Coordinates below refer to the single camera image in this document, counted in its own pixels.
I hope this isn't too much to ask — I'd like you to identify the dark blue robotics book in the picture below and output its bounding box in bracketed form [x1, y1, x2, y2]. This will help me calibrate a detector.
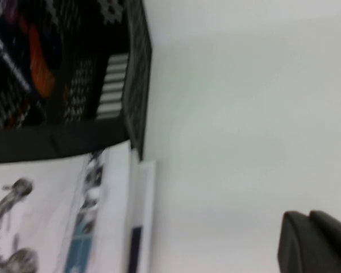
[0, 0, 60, 126]

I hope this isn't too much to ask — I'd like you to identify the black plastic book stand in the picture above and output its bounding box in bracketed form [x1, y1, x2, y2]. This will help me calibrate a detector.
[0, 0, 153, 164]

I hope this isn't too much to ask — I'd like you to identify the white car suspension book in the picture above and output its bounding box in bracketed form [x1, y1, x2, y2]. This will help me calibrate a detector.
[0, 142, 132, 273]

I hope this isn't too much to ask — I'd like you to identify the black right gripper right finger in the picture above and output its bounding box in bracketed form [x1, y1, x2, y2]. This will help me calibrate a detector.
[309, 209, 341, 273]

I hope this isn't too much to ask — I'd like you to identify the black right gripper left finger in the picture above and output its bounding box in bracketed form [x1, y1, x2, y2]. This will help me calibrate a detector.
[277, 210, 341, 273]

